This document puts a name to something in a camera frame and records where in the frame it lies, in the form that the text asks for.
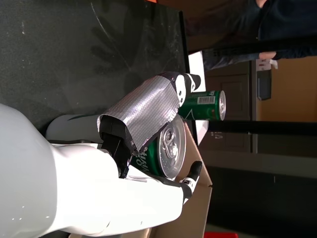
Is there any white sheet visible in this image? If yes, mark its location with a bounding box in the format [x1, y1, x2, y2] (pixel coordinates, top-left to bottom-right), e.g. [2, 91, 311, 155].
[188, 51, 210, 147]

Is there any cardboard box with grey tape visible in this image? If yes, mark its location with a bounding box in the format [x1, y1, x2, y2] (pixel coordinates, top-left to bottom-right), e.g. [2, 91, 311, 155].
[148, 121, 213, 238]

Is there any green soda can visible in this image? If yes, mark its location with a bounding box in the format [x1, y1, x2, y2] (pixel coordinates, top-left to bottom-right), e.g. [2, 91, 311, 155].
[46, 114, 187, 179]
[177, 90, 226, 121]

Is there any person in dark clothes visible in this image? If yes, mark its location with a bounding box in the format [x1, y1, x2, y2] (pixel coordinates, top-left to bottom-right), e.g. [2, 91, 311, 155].
[185, 0, 317, 71]

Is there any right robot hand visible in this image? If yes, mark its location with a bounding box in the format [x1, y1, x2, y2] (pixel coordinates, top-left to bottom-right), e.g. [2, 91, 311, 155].
[0, 71, 204, 238]

